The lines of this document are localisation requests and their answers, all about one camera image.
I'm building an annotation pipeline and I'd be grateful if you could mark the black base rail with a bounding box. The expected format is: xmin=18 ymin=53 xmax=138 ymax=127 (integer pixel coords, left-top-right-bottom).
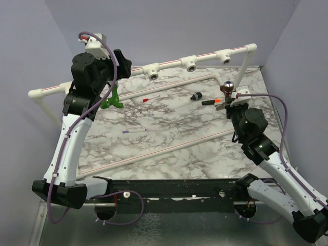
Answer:
xmin=89 ymin=179 xmax=257 ymax=217

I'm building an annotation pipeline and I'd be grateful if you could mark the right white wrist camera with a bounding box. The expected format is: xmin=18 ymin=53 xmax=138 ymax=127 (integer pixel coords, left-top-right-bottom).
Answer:
xmin=230 ymin=86 xmax=251 ymax=107

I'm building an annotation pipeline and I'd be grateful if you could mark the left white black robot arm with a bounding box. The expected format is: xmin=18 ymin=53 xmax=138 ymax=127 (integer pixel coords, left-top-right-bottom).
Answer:
xmin=32 ymin=49 xmax=132 ymax=209

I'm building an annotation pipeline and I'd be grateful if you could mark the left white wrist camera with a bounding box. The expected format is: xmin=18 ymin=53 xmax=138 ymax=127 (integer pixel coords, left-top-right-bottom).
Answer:
xmin=78 ymin=35 xmax=110 ymax=59

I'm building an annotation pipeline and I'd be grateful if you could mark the grey metal bracket piece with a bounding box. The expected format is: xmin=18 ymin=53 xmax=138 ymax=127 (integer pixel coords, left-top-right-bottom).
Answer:
xmin=215 ymin=102 xmax=226 ymax=111

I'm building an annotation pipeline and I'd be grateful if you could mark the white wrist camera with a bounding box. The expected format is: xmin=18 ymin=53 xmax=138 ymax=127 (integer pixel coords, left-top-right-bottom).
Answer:
xmin=78 ymin=35 xmax=110 ymax=59
xmin=230 ymin=86 xmax=251 ymax=107

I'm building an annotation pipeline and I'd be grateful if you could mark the white PVC pipe frame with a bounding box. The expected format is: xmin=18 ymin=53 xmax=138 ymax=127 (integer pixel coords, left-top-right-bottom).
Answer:
xmin=28 ymin=43 xmax=257 ymax=177

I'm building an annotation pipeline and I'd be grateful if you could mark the black orange tool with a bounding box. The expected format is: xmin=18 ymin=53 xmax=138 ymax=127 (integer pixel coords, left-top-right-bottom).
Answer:
xmin=201 ymin=99 xmax=221 ymax=106

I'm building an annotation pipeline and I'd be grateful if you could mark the green plastic faucet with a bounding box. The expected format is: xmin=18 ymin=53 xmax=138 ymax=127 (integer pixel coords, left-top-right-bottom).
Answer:
xmin=100 ymin=84 xmax=124 ymax=109

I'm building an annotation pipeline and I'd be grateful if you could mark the small black round fitting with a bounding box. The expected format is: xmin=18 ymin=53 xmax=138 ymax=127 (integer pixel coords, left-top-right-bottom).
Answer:
xmin=190 ymin=92 xmax=202 ymax=101

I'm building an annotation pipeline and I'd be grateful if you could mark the brown plastic faucet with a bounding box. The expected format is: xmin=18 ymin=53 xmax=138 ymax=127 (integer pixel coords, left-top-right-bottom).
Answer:
xmin=220 ymin=81 xmax=234 ymax=102

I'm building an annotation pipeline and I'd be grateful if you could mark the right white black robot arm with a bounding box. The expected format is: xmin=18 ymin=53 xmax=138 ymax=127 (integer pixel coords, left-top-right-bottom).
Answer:
xmin=225 ymin=104 xmax=327 ymax=243

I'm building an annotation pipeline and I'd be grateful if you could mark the purple capped white marker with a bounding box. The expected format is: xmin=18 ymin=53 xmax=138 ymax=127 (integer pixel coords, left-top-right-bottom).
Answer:
xmin=122 ymin=129 xmax=147 ymax=134

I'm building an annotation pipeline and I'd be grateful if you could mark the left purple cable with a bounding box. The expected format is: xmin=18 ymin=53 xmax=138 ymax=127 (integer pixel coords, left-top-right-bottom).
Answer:
xmin=46 ymin=31 xmax=120 ymax=225

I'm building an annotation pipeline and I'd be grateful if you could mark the red capped white marker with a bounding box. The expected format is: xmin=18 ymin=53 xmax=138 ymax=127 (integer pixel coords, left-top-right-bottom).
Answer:
xmin=142 ymin=95 xmax=160 ymax=103

